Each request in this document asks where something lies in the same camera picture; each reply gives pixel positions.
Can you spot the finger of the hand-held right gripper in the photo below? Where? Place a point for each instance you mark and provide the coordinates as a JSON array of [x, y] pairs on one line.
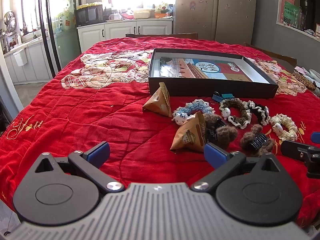
[[292, 148], [316, 138]]

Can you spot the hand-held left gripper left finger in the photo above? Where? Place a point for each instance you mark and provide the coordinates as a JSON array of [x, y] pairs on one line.
[[100, 152]]

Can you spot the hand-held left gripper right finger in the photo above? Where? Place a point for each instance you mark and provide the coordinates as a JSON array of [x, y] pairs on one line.
[[215, 155]]

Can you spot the cream crochet scrunchie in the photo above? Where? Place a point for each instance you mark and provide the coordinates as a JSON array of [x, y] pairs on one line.
[[287, 130]]

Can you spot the brown fuzzy bear hair clip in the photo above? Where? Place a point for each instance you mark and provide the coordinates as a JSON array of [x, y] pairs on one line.
[[247, 140], [225, 133]]

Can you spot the brown triangular packet round logo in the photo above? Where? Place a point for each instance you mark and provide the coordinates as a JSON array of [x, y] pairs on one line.
[[190, 136]]

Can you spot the brown crochet scrunchie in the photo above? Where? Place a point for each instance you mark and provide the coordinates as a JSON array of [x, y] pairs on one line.
[[243, 120]]

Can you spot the black white crochet scrunchie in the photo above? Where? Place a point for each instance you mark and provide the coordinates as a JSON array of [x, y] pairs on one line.
[[260, 112]]

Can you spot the blue crochet scrunchie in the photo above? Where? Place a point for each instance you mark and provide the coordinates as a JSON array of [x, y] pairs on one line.
[[180, 116]]

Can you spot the teal binder clip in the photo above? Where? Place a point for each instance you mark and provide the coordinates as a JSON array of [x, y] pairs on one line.
[[227, 96]]

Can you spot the black cardboard box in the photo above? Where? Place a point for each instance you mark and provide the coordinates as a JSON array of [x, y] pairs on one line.
[[212, 88]]

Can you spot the plain brown triangular snack packet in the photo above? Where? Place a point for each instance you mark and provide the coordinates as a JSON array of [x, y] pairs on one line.
[[158, 102]]

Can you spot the red printed blanket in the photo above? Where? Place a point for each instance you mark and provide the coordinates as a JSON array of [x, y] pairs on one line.
[[87, 120]]

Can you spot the brown beaded mat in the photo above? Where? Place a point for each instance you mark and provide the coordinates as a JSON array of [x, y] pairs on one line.
[[303, 80]]

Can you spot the white plate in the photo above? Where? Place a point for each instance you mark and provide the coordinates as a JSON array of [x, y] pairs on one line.
[[315, 74]]

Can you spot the pink cloth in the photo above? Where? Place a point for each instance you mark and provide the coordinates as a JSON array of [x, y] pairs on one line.
[[301, 70]]

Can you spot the dark wooden chair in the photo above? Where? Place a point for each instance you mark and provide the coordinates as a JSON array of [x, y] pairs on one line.
[[160, 35], [275, 55]]

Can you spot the grey counter cabinet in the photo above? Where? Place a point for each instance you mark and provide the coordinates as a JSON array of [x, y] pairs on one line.
[[37, 60]]

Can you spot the white hanging bin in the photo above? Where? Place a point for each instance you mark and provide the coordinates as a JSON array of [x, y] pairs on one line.
[[20, 57]]

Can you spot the white kitchen cabinet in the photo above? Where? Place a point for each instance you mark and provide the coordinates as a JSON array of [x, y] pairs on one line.
[[120, 30]]

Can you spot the green sign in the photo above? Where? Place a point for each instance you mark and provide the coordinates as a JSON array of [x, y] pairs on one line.
[[291, 12]]

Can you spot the glass sliding door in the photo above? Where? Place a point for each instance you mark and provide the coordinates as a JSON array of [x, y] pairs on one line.
[[51, 30]]

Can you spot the black microwave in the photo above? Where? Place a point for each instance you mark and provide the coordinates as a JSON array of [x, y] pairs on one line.
[[87, 16]]

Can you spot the beige double-door fridge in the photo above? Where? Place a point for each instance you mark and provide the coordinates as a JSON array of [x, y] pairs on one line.
[[195, 17]]

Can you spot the cream plastic container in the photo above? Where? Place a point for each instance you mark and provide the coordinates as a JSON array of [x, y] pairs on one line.
[[142, 13]]

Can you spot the yellow flower garland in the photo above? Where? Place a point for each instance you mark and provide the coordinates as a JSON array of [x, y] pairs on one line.
[[87, 5]]

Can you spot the orange box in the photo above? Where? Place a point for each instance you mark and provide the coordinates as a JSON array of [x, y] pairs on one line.
[[161, 15]]

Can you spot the white wall shelf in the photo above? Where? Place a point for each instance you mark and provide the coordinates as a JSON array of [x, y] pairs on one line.
[[287, 26]]

